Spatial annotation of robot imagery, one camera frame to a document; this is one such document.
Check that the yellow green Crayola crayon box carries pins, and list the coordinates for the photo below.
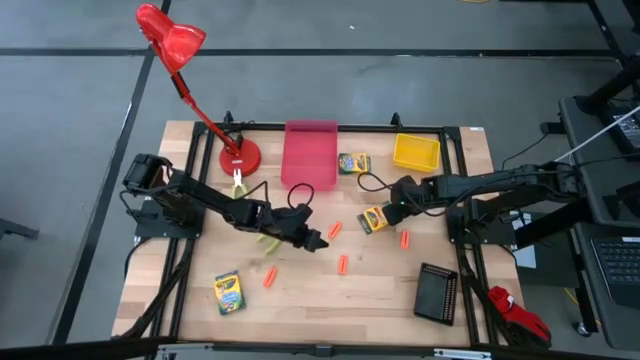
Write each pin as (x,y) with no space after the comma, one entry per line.
(372,220)
(354,163)

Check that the overhead camera mount bar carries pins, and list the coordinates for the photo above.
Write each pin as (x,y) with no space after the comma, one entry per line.
(100,346)

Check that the washable Crayola crayon box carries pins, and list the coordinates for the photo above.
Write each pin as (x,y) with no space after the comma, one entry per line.
(229,292)

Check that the caster wheel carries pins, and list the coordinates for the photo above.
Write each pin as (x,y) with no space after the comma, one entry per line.
(580,329)

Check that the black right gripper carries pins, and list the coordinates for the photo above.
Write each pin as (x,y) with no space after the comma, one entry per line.
(410,209)

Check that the red glove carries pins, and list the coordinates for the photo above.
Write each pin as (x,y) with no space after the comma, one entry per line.
(520,317)

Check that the orange eraser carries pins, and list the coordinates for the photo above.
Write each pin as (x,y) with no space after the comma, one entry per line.
(270,276)
(335,230)
(342,264)
(405,239)

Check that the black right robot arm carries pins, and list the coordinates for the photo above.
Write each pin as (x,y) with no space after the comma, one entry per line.
(500,185)

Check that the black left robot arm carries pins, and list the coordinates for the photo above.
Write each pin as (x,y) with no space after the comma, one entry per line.
(200,195)

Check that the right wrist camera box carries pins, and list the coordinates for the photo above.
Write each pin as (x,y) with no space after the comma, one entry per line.
(405,187)

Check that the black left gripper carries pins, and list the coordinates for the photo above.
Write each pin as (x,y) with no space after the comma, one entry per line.
(282,231)

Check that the black laptop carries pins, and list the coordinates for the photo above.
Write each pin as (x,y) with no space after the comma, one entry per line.
(617,270)

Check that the black stand foot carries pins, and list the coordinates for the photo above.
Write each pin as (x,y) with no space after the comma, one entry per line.
(15,228)

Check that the yellow plastic basket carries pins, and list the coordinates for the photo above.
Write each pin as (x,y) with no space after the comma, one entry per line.
(416,152)

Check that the black aluminium table frame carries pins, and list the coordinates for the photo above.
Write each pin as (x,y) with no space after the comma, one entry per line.
(370,128)

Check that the pink plastic bin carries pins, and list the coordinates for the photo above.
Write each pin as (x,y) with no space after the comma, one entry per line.
(310,155)

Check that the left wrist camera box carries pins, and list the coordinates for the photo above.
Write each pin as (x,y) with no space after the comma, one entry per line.
(299,214)

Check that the black perforated tray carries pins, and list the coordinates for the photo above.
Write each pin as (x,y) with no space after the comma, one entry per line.
(436,295)

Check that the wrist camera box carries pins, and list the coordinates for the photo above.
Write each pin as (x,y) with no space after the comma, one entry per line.
(405,187)
(299,214)

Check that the red desk lamp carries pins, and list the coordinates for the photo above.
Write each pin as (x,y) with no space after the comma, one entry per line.
(172,37)

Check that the dark side desk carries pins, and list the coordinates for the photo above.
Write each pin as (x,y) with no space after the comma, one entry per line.
(607,325)

